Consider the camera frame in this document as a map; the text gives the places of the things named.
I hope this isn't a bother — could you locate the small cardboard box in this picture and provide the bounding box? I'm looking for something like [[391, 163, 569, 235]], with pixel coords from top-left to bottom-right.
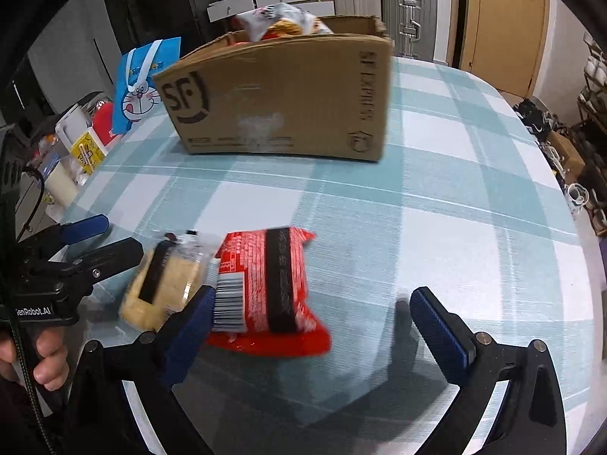
[[545, 130, 586, 176]]

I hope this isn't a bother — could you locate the brown cardboard box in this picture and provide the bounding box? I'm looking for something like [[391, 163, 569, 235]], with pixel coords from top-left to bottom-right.
[[153, 15, 395, 163]]

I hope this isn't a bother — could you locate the yellow box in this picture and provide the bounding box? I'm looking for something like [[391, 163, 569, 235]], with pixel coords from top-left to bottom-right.
[[70, 130, 109, 174]]

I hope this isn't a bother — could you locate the white jar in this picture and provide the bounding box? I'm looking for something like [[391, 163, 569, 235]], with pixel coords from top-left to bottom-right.
[[45, 161, 79, 207]]

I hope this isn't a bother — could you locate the white drawer cabinet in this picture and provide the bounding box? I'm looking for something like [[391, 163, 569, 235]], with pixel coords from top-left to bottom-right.
[[207, 0, 335, 22]]

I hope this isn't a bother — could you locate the clear cracker packet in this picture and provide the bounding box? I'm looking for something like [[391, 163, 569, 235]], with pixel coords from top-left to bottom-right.
[[118, 231, 223, 333]]

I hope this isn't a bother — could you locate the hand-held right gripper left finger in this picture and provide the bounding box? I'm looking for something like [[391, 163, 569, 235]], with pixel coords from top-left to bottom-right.
[[71, 284, 220, 455]]

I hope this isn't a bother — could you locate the white noodle snack bag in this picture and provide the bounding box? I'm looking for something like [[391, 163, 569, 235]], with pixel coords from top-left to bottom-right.
[[234, 2, 335, 42]]

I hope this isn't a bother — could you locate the person's left hand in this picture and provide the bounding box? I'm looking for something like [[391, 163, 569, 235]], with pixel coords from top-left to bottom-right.
[[0, 327, 70, 392]]

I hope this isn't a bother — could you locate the large red snack packet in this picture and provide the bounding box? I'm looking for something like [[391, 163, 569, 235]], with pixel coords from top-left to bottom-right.
[[206, 226, 333, 357]]

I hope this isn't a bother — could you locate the metal shoe rack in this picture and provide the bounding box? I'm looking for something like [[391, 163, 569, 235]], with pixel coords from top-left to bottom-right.
[[576, 33, 607, 162]]

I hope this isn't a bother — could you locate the wooden door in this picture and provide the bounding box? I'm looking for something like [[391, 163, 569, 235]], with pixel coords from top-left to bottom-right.
[[458, 0, 551, 100]]

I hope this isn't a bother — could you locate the group of shoes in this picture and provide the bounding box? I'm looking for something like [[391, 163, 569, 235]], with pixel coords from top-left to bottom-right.
[[581, 54, 607, 100]]

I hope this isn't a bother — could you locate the plaid tablecloth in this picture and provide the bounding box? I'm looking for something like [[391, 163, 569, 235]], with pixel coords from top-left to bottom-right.
[[61, 54, 599, 455]]

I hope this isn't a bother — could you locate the blue cartoon tote bag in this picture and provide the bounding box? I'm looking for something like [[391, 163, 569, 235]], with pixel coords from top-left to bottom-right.
[[112, 36, 183, 134]]

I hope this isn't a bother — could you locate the silver suitcase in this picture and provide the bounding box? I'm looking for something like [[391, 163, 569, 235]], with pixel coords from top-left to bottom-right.
[[382, 0, 438, 60]]

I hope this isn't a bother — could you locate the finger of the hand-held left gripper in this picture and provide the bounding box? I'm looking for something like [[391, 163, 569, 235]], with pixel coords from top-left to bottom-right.
[[24, 215, 111, 259], [42, 238, 145, 295]]

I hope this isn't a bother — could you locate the white plastic jug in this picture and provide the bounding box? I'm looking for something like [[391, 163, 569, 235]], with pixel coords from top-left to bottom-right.
[[54, 104, 96, 147]]

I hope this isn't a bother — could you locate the white mug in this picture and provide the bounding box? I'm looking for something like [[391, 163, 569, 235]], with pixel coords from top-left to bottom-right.
[[566, 182, 590, 208]]

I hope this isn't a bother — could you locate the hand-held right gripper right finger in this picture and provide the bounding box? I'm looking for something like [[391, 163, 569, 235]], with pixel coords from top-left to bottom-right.
[[409, 287, 568, 455]]

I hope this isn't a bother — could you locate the red bag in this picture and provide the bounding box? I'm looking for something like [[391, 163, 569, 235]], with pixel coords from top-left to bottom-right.
[[90, 99, 124, 145]]

